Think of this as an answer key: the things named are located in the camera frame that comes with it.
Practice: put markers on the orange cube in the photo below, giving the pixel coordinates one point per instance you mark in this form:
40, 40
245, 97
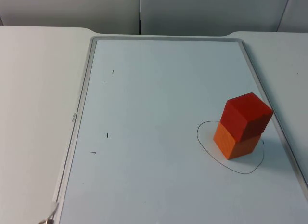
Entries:
231, 144

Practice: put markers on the red cube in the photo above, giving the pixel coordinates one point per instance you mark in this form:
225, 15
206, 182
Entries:
243, 113

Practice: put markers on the grey-framed whiteboard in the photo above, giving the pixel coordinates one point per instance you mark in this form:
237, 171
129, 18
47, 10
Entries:
156, 113

